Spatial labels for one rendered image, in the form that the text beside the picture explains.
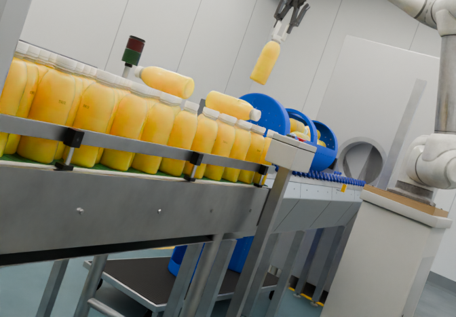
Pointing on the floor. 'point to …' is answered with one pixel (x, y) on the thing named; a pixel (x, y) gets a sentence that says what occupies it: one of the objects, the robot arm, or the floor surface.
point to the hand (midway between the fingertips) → (281, 31)
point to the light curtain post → (402, 134)
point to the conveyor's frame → (118, 219)
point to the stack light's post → (52, 288)
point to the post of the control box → (259, 242)
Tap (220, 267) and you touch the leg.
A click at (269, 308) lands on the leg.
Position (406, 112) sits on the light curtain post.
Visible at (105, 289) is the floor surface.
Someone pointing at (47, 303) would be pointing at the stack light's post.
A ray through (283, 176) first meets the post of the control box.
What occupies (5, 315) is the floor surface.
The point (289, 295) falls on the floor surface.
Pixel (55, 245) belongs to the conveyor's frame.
